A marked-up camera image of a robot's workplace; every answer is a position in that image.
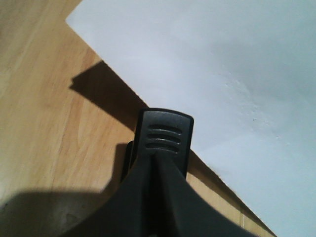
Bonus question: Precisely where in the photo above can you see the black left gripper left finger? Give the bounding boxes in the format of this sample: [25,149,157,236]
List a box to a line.
[63,153,160,237]

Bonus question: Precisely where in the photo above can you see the black stapler orange label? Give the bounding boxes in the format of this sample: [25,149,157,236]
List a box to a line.
[120,108,194,181]

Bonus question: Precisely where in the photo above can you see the white paper sheets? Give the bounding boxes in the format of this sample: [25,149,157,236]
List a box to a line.
[66,0,316,237]

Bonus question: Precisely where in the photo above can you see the wooden desk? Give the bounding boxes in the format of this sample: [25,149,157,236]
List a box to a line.
[0,0,277,237]

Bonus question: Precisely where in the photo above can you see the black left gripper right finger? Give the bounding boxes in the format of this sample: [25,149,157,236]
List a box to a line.
[153,155,253,237]

